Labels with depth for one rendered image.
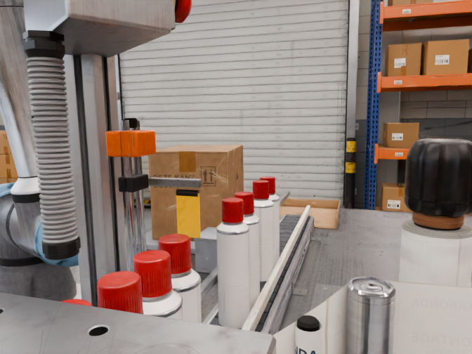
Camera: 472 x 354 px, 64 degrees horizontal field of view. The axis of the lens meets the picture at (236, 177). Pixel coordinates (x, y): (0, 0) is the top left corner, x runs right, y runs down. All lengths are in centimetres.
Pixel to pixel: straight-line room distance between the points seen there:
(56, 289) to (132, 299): 49
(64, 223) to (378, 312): 29
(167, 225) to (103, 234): 66
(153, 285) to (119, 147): 17
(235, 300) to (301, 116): 424
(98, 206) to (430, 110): 467
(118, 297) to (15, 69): 41
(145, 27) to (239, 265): 37
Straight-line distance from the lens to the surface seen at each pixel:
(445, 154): 51
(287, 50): 485
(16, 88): 62
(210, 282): 60
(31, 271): 78
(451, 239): 52
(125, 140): 44
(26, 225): 65
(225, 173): 108
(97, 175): 49
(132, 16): 36
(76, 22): 35
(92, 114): 49
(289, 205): 166
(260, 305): 63
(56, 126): 38
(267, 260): 77
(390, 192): 422
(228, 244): 57
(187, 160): 110
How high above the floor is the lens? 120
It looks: 8 degrees down
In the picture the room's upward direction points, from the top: 1 degrees counter-clockwise
